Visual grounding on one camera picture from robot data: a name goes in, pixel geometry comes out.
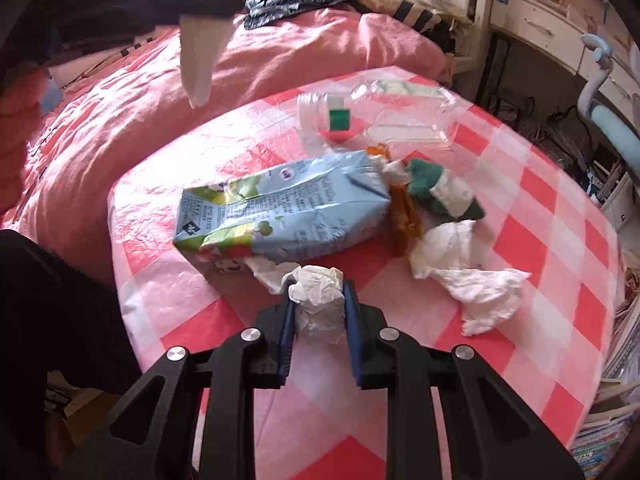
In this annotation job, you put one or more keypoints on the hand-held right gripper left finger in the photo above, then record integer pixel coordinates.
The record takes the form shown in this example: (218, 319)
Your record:
(286, 332)

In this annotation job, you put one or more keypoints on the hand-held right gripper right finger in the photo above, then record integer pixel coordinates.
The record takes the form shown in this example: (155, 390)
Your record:
(353, 335)

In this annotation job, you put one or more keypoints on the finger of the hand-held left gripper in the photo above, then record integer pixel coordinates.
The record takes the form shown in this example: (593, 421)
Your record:
(210, 2)

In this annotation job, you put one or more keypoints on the small white tissue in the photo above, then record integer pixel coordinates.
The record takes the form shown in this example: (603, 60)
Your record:
(317, 305)

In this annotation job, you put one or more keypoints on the long white tissue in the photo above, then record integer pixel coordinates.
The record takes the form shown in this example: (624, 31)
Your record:
(200, 60)

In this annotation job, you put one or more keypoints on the light blue drink carton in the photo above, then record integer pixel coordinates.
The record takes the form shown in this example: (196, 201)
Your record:
(280, 210)

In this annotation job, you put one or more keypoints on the large white tissue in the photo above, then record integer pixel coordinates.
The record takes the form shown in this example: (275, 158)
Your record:
(470, 280)

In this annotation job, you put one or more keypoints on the long orange peel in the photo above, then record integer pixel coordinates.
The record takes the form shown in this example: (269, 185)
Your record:
(405, 215)

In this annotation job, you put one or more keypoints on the clear plastic cup green label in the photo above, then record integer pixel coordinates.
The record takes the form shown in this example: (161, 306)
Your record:
(310, 115)

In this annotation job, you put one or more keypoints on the clear plastic clamshell container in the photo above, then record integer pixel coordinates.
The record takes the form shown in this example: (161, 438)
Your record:
(400, 120)

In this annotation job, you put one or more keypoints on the pink blanket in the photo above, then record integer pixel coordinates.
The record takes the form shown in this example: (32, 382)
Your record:
(125, 125)

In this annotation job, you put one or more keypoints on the green cloth with white label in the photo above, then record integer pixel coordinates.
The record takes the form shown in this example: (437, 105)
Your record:
(425, 185)

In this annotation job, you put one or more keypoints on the beige navy striped cloth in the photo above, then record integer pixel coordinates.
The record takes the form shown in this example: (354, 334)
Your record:
(415, 15)

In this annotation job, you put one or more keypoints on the red checkered tablecloth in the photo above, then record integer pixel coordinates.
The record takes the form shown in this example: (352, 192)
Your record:
(500, 185)

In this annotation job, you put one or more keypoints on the person's black pants leg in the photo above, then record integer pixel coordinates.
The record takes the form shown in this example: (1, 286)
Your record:
(50, 310)

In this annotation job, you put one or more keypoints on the stack of books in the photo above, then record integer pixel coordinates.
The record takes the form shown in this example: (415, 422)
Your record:
(610, 425)

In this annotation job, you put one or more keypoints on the white desk with drawers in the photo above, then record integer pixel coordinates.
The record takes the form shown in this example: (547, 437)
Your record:
(540, 22)

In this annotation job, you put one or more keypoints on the light blue office chair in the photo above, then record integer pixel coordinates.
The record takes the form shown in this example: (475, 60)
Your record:
(607, 120)

